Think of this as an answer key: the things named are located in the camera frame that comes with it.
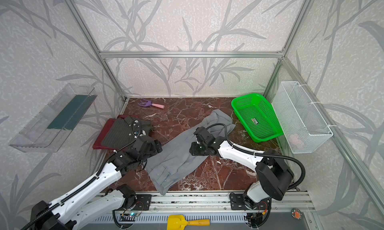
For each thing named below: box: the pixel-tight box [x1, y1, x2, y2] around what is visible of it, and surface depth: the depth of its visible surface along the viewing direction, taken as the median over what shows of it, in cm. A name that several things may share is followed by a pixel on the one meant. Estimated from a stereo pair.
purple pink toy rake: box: [138, 98, 165, 109], surface depth 118 cm
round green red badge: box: [291, 207, 303, 220], surface depth 72 cm
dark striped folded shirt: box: [101, 116, 153, 149], surface depth 93 cm
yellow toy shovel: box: [167, 214, 211, 230], surface depth 68 cm
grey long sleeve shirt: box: [143, 109, 236, 195], surface depth 88 cm
